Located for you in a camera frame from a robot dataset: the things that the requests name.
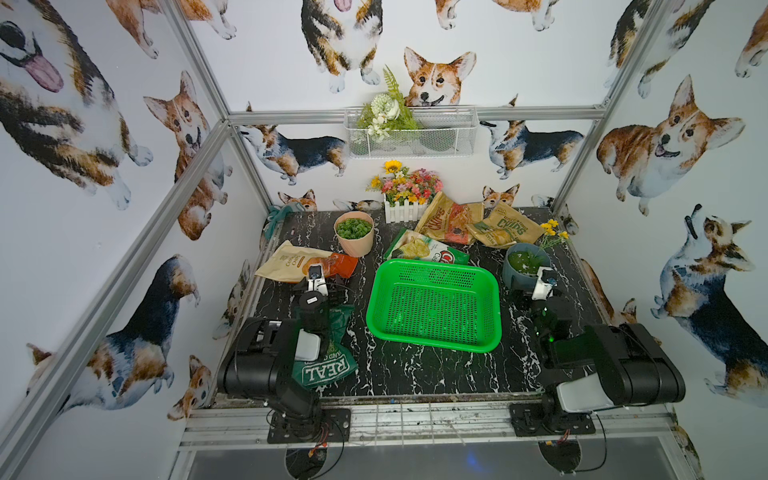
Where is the cream red cassava chips bag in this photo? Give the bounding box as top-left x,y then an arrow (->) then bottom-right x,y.
255,241 -> 359,284

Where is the tan green kettle chips bag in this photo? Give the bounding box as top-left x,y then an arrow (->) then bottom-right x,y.
467,203 -> 545,248

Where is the dark green REAL chips bag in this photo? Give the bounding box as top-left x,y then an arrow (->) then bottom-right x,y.
293,305 -> 358,389

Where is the green white cassava chips bag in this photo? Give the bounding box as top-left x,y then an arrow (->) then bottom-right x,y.
384,229 -> 470,265

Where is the tan red kettle chips bag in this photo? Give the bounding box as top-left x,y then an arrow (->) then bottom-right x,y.
415,192 -> 484,245

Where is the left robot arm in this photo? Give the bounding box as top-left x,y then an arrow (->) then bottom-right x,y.
217,266 -> 331,439

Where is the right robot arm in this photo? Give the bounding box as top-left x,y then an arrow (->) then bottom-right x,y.
512,291 -> 686,424

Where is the green plastic basket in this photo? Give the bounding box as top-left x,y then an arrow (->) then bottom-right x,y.
366,259 -> 502,354

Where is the blue-grey pot with plant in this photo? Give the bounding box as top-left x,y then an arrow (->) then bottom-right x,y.
502,243 -> 551,294

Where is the yellow flower sprig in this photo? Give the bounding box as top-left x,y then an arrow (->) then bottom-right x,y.
537,219 -> 569,250

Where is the pink pot with green plant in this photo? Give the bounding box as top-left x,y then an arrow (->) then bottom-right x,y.
334,211 -> 375,258

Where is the teal grey cloth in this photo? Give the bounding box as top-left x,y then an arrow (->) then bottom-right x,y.
262,203 -> 304,242

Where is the white fence flower planter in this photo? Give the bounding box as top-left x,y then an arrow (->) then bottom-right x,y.
366,160 -> 443,223

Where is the white flower fern bouquet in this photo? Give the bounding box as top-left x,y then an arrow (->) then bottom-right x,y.
356,65 -> 423,143

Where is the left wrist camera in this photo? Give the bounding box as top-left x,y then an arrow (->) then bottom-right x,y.
307,263 -> 328,296

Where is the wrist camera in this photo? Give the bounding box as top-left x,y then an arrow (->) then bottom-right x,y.
307,263 -> 328,296
531,266 -> 558,301

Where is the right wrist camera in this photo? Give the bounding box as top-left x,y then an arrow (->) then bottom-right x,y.
531,266 -> 558,301

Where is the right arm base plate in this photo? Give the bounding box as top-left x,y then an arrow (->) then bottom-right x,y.
509,402 -> 596,437

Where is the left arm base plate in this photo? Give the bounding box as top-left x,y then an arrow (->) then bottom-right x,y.
267,408 -> 352,444

